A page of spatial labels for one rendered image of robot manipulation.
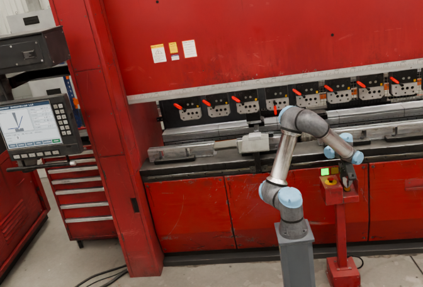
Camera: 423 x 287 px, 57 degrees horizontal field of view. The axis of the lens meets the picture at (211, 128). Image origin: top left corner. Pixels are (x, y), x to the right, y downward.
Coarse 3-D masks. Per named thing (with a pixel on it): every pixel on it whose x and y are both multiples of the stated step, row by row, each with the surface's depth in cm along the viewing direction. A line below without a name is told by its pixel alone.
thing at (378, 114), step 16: (336, 112) 292; (352, 112) 287; (368, 112) 282; (384, 112) 281; (400, 112) 279; (416, 112) 278; (176, 128) 315; (192, 128) 309; (208, 128) 303; (224, 128) 300; (240, 128) 298; (272, 128) 295; (176, 144) 309
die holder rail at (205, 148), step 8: (184, 144) 285; (192, 144) 283; (200, 144) 280; (208, 144) 278; (152, 152) 285; (160, 152) 288; (168, 152) 284; (176, 152) 283; (184, 152) 282; (192, 152) 282; (200, 152) 281; (208, 152) 281; (216, 152) 283; (152, 160) 288
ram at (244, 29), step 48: (144, 0) 244; (192, 0) 241; (240, 0) 238; (288, 0) 235; (336, 0) 232; (384, 0) 229; (144, 48) 256; (240, 48) 249; (288, 48) 246; (336, 48) 242; (384, 48) 239
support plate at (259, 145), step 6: (246, 138) 268; (264, 138) 263; (246, 144) 260; (252, 144) 258; (258, 144) 256; (264, 144) 255; (246, 150) 250; (252, 150) 249; (258, 150) 248; (264, 150) 247
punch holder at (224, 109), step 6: (210, 96) 263; (216, 96) 262; (222, 96) 262; (228, 96) 268; (210, 102) 264; (216, 102) 264; (222, 102) 264; (228, 102) 265; (210, 108) 267; (216, 108) 265; (222, 108) 265; (228, 108) 264; (210, 114) 267; (216, 114) 267; (222, 114) 266; (228, 114) 266
